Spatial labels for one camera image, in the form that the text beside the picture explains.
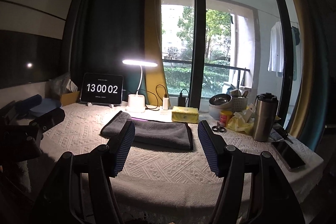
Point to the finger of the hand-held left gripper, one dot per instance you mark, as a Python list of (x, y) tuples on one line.
[(51, 117)]

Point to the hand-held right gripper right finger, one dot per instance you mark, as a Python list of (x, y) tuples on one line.
[(210, 151)]

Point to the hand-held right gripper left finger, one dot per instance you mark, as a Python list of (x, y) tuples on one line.
[(122, 151)]

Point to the grey towel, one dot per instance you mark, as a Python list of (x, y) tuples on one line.
[(160, 132)]

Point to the blue bowl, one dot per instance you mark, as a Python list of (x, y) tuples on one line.
[(46, 108)]

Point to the black scissors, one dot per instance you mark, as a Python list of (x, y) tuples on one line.
[(219, 128)]

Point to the dark blue rolled cloth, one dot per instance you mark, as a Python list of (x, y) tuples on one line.
[(30, 102)]

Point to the cardboard box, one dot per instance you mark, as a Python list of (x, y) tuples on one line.
[(69, 98)]

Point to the clear plastic bag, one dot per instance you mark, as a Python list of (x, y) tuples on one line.
[(59, 83)]

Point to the small yellow-lidded jar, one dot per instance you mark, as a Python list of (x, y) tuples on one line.
[(225, 118)]

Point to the white tablet stand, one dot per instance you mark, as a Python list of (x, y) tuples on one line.
[(90, 103)]

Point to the yellow plastic bag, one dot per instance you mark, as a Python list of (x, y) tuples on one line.
[(240, 123)]

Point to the yellow tissue pack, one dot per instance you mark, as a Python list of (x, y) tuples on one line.
[(185, 114)]

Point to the metal pot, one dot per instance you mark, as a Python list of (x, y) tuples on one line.
[(219, 106)]

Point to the white desk lamp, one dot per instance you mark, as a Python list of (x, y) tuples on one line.
[(136, 103)]

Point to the white perforated basket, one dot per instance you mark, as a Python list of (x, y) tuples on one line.
[(239, 103)]

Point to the black tablet clock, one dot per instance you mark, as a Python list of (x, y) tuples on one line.
[(102, 88)]

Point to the black power bank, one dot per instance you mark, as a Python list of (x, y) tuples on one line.
[(183, 98)]

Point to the steel tumbler black lid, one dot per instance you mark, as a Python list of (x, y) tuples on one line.
[(263, 119)]

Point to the black smartphone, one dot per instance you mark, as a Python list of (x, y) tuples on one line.
[(288, 155)]

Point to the black balcony railing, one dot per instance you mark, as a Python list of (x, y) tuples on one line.
[(218, 65)]

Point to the dark green curtain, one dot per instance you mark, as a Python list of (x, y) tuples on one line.
[(110, 16)]

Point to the white hanging shirt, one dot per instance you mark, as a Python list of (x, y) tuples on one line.
[(276, 48)]

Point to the teal hanging garment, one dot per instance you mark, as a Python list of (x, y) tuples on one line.
[(295, 35)]

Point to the yellow and teal curtain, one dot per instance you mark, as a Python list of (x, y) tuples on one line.
[(309, 37)]

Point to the dark wall screen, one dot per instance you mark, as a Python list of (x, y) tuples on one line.
[(29, 58)]

